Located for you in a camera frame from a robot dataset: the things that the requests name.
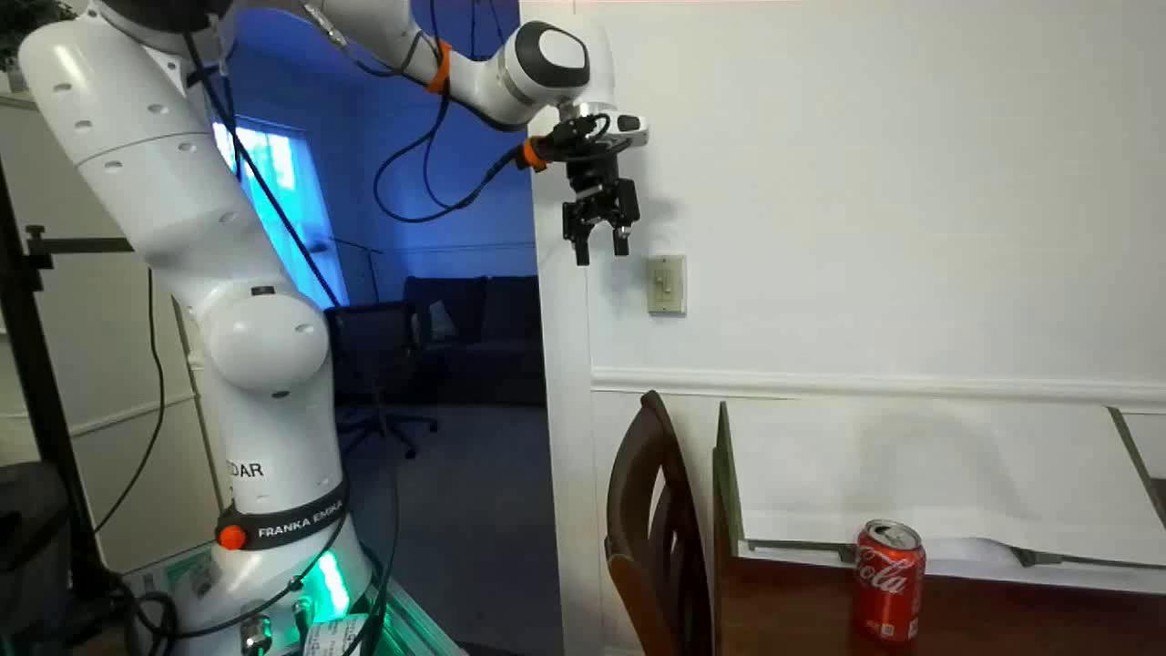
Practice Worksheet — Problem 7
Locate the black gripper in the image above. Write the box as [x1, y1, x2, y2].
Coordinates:
[560, 142, 642, 270]

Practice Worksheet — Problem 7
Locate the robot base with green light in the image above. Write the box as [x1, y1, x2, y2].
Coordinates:
[119, 532, 466, 656]

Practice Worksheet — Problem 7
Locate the dark sofa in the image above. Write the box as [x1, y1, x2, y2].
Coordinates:
[397, 273, 546, 413]

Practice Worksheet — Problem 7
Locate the black office chair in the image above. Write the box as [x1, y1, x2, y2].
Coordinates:
[324, 300, 443, 463]

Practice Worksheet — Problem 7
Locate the dark wooden dining chair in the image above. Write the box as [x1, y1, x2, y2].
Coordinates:
[602, 388, 716, 656]

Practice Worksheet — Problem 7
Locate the bright blue-lit window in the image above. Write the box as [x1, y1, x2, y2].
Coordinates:
[211, 117, 358, 312]

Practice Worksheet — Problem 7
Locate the red Coca-Cola can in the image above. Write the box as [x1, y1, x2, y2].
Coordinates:
[852, 516, 928, 644]

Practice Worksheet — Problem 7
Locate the dark wooden dining table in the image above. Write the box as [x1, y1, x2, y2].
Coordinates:
[708, 552, 1166, 656]

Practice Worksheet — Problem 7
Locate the beige wall light switch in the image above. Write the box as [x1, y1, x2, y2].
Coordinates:
[645, 250, 693, 320]

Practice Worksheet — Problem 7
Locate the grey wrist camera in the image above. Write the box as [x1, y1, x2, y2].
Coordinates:
[555, 101, 651, 159]

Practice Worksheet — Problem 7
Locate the black looping robot cable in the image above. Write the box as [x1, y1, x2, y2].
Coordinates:
[368, 0, 538, 231]

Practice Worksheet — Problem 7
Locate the long black arm cable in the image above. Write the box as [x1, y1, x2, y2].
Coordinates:
[178, 31, 346, 309]

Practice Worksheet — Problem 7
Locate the black camera stand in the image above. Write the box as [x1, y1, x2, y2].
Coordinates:
[0, 168, 133, 611]

